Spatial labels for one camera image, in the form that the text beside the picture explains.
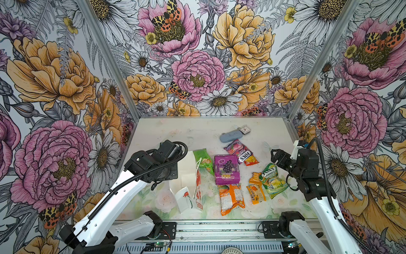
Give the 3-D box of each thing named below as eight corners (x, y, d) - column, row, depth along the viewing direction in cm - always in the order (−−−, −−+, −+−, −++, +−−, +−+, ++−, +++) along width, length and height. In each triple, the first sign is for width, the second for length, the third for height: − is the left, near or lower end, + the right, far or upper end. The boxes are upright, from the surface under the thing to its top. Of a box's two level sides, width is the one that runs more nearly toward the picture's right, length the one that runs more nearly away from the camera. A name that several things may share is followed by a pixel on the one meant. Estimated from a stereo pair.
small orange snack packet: (249, 204, 84) (250, 203, 82) (244, 173, 95) (245, 172, 93) (266, 204, 84) (267, 203, 82) (259, 173, 95) (260, 172, 93)
